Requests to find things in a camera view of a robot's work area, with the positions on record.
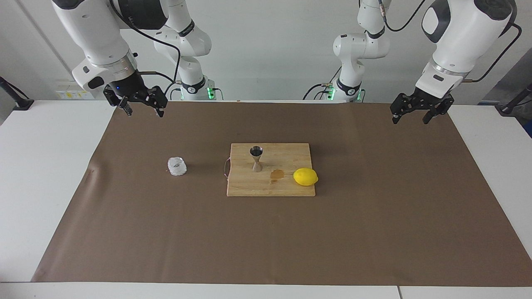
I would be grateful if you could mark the black camera stand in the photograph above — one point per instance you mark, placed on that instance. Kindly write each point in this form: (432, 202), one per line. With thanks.
(513, 104)
(18, 102)

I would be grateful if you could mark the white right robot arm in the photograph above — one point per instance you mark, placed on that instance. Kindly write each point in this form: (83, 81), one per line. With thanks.
(91, 29)

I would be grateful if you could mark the blue object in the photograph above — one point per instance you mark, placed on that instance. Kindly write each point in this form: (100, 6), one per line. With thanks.
(529, 126)

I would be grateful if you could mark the wooden cutting board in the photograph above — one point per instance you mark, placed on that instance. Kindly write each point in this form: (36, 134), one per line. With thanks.
(282, 182)

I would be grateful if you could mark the dark grey partition panel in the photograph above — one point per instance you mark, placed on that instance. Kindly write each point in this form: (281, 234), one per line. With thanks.
(511, 79)

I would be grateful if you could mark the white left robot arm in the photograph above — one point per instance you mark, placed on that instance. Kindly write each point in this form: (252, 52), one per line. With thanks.
(461, 33)

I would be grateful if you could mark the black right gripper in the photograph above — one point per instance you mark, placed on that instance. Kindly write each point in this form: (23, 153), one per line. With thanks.
(129, 87)

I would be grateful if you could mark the brown paper table mat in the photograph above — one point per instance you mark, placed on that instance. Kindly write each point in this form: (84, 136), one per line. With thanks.
(270, 236)

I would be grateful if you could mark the yellow lemon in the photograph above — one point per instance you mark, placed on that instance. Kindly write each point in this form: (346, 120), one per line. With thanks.
(305, 177)

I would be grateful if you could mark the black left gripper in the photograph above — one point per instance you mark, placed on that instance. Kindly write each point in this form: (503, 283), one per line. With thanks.
(430, 101)

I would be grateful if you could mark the steel double jigger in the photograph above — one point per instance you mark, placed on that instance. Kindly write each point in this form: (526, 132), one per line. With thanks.
(256, 153)

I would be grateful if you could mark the white wall socket box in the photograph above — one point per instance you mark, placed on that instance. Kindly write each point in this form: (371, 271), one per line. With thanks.
(66, 93)

